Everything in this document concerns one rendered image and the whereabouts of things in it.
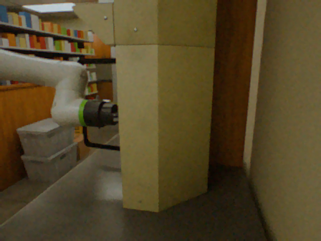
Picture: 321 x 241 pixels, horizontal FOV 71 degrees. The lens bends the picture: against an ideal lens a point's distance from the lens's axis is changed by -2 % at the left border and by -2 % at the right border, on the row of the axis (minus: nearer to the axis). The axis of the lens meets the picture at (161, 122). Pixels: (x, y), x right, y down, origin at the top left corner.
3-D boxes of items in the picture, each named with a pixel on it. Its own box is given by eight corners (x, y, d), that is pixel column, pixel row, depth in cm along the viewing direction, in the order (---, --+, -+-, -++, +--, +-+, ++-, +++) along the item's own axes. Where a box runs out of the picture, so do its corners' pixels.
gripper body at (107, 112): (99, 105, 73) (126, 106, 71) (109, 101, 81) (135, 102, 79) (100, 128, 74) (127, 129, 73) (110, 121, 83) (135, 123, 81)
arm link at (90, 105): (97, 125, 84) (84, 132, 76) (94, 93, 81) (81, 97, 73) (112, 125, 83) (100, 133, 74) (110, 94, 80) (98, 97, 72)
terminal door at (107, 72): (143, 154, 97) (142, 57, 87) (84, 146, 106) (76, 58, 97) (145, 153, 98) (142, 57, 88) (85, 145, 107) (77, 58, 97)
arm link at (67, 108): (61, 128, 86) (41, 124, 75) (66, 96, 88) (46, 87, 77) (94, 130, 83) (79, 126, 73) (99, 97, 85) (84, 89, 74)
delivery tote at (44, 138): (78, 142, 313) (76, 118, 305) (50, 159, 255) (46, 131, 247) (51, 140, 320) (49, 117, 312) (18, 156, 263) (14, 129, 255)
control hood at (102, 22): (147, 52, 88) (146, 24, 85) (115, 45, 57) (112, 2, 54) (119, 52, 90) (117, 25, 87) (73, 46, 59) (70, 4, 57)
